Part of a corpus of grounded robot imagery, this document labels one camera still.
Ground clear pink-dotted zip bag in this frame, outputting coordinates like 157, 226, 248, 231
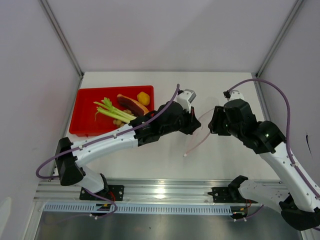
183, 108, 214, 158

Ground orange purple sweet potato slice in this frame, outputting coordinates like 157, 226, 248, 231
116, 94, 149, 117

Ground green celery stalks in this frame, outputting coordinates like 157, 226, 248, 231
93, 97, 137, 124

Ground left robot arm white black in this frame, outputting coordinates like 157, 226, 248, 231
55, 101, 201, 200

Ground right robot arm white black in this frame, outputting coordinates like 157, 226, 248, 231
208, 99, 320, 231

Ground yellow potato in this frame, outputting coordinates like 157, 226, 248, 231
137, 91, 151, 106

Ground bunch of tan longans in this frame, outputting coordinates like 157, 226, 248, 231
113, 109, 134, 128

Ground red plastic tray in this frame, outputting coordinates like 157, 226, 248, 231
69, 85, 154, 137

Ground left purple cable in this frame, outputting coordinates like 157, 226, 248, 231
35, 83, 181, 221

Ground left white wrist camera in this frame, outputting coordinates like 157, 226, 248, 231
176, 89, 197, 113

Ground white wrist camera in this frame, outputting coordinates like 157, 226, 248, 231
223, 90, 245, 102
176, 89, 197, 113

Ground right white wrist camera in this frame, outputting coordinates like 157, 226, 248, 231
223, 90, 245, 102

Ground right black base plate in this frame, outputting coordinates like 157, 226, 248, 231
207, 186, 257, 204

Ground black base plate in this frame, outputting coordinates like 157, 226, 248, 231
79, 185, 125, 202
207, 186, 257, 204

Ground aluminium mounting rail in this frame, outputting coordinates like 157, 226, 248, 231
33, 177, 307, 206

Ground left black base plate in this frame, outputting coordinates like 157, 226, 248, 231
79, 185, 125, 202

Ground right aluminium frame post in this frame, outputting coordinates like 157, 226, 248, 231
253, 0, 307, 78

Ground aluminium frame post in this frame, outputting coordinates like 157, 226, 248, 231
38, 0, 84, 79
253, 0, 307, 78

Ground slotted white cable duct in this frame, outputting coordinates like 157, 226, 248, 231
43, 202, 233, 216

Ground left aluminium frame post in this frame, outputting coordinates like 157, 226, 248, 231
38, 0, 84, 79

